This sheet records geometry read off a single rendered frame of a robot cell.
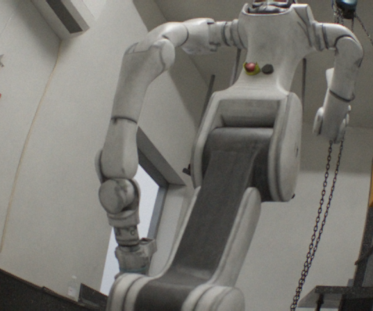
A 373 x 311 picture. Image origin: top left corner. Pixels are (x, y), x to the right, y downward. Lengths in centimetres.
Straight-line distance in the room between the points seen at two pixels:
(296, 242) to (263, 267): 34
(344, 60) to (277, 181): 46
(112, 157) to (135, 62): 22
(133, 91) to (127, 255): 35
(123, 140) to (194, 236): 25
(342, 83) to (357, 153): 314
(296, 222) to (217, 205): 332
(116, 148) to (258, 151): 28
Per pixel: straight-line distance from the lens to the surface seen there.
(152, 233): 411
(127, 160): 111
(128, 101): 114
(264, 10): 137
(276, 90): 118
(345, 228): 424
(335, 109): 141
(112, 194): 111
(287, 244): 427
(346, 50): 135
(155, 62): 119
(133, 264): 117
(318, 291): 162
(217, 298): 84
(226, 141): 112
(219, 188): 105
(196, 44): 142
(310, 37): 138
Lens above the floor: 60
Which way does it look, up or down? 23 degrees up
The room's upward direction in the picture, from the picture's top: 14 degrees clockwise
